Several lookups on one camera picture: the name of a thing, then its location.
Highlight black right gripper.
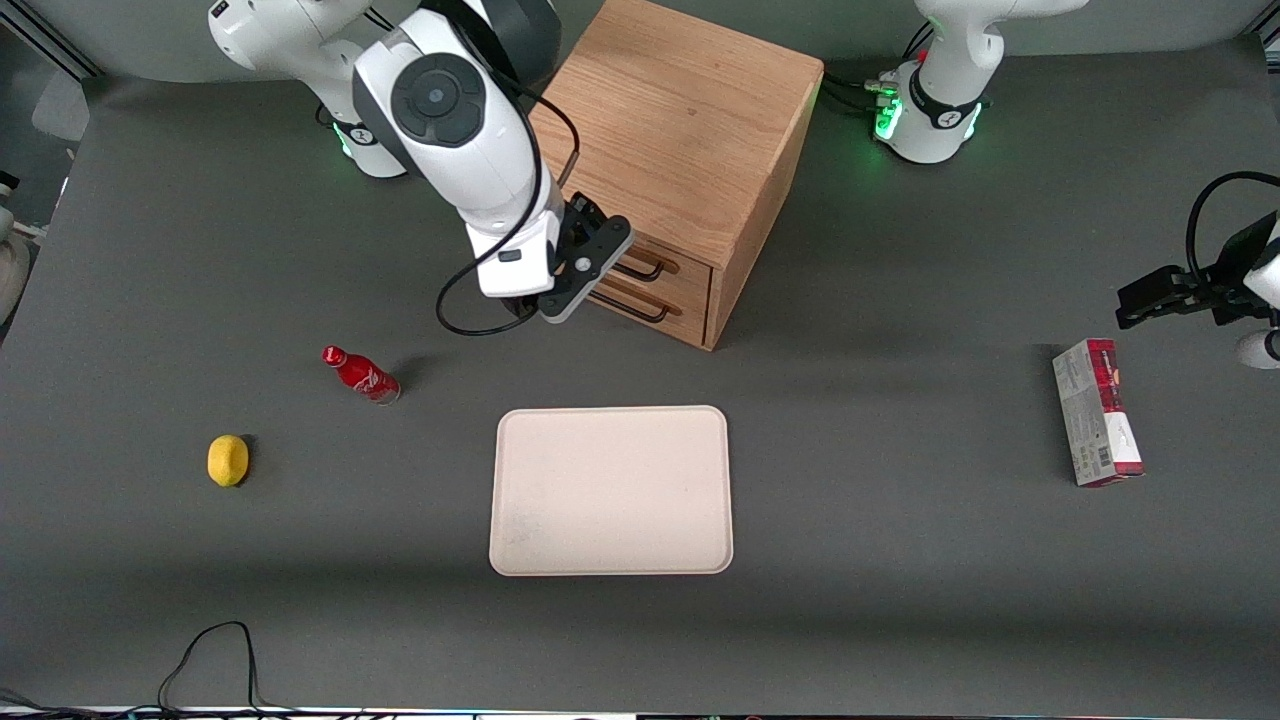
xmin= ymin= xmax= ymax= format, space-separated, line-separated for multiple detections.
xmin=556 ymin=193 xmax=616 ymax=263

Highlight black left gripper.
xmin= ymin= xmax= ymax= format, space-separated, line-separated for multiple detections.
xmin=1116 ymin=210 xmax=1280 ymax=330

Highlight oak wooden drawer cabinet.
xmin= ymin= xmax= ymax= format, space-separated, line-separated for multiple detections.
xmin=527 ymin=0 xmax=826 ymax=352

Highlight red plaid cardboard box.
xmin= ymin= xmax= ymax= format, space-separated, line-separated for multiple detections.
xmin=1051 ymin=337 xmax=1147 ymax=489

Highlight beige plastic tray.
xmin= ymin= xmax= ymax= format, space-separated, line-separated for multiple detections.
xmin=488 ymin=404 xmax=735 ymax=578

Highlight red cola bottle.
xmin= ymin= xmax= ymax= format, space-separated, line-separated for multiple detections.
xmin=320 ymin=344 xmax=403 ymax=407

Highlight yellow lemon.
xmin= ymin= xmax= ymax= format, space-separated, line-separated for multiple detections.
xmin=206 ymin=433 xmax=251 ymax=489

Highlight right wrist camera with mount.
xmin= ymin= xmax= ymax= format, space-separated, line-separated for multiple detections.
xmin=538 ymin=214 xmax=635 ymax=325

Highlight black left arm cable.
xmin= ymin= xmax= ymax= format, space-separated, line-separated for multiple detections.
xmin=1186 ymin=171 xmax=1280 ymax=293

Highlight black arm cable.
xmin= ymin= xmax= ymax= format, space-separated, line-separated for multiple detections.
xmin=435 ymin=68 xmax=583 ymax=337
xmin=1186 ymin=171 xmax=1280 ymax=293

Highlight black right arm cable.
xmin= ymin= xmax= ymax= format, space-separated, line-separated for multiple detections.
xmin=435 ymin=68 xmax=583 ymax=337

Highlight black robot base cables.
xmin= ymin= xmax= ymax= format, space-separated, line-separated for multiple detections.
xmin=820 ymin=22 xmax=937 ymax=119

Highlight thin black looped cable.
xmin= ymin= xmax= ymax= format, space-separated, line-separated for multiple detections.
xmin=157 ymin=620 xmax=267 ymax=714

